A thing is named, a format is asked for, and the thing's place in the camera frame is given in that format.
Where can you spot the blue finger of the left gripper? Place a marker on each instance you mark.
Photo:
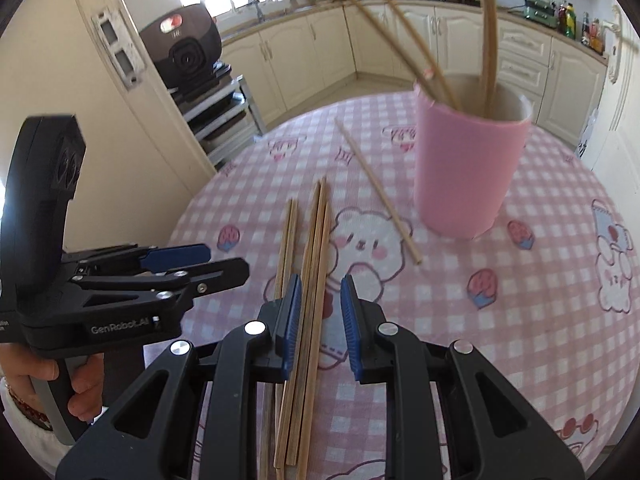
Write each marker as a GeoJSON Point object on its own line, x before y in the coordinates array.
{"type": "Point", "coordinates": [168, 258]}
{"type": "Point", "coordinates": [206, 278]}

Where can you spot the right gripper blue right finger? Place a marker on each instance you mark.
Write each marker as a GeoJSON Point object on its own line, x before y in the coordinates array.
{"type": "Point", "coordinates": [361, 318]}

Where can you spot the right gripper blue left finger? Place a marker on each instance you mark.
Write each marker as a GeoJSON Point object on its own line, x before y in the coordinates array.
{"type": "Point", "coordinates": [276, 357]}

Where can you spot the pink checkered tablecloth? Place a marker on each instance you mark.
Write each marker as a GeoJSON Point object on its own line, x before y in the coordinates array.
{"type": "Point", "coordinates": [550, 294]}

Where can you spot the dark rice cooker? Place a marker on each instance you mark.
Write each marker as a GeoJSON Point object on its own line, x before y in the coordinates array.
{"type": "Point", "coordinates": [184, 46]}

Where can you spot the pink cylindrical utensil cup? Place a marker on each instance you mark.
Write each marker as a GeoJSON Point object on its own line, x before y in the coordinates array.
{"type": "Point", "coordinates": [465, 163]}

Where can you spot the white door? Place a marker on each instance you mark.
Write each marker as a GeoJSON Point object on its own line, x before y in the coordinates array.
{"type": "Point", "coordinates": [615, 137]}

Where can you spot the green toaster appliance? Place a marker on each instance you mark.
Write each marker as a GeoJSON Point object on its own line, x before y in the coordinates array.
{"type": "Point", "coordinates": [542, 12]}

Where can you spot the green bottle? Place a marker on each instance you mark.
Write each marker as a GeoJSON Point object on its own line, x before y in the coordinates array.
{"type": "Point", "coordinates": [570, 27]}

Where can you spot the door handle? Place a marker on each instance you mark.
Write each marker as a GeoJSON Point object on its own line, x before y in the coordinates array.
{"type": "Point", "coordinates": [620, 43]}

